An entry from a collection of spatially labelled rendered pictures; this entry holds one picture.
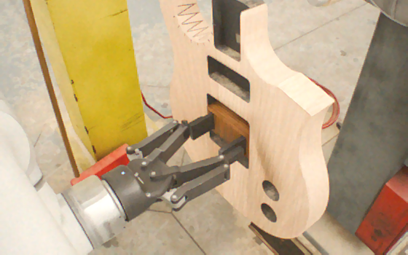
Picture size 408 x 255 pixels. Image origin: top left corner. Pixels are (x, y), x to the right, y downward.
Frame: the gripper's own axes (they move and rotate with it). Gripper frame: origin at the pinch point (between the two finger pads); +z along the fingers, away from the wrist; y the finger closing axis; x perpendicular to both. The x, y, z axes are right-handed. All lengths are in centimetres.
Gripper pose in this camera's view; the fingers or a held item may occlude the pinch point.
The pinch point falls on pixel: (225, 132)
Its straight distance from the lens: 64.3
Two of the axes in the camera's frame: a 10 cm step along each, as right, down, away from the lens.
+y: 6.1, 4.9, -6.2
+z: 7.9, -4.5, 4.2
